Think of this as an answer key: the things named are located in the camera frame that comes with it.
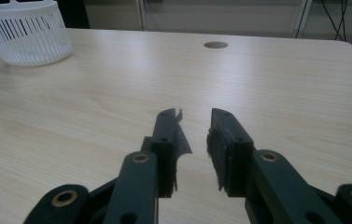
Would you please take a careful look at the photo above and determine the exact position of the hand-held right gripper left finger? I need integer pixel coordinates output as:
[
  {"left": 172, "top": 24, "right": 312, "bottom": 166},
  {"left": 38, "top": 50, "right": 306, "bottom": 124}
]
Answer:
[{"left": 140, "top": 107, "right": 193, "bottom": 199}]

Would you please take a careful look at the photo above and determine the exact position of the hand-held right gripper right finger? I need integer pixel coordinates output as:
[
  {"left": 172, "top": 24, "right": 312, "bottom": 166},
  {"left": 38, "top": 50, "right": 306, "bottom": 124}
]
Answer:
[{"left": 206, "top": 107, "right": 256, "bottom": 198}]

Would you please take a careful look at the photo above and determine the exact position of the white slotted plastic basket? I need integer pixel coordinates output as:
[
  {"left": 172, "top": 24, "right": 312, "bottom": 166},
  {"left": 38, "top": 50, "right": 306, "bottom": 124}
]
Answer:
[{"left": 0, "top": 0, "right": 74, "bottom": 67}]

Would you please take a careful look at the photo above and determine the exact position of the white metal frame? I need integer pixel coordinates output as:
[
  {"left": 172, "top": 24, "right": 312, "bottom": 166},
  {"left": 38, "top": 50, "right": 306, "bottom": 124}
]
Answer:
[{"left": 137, "top": 0, "right": 314, "bottom": 39}]

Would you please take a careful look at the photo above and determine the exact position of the black cable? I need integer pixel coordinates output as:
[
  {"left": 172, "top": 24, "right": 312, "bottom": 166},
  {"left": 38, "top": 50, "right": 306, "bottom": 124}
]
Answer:
[{"left": 320, "top": 0, "right": 349, "bottom": 42}]

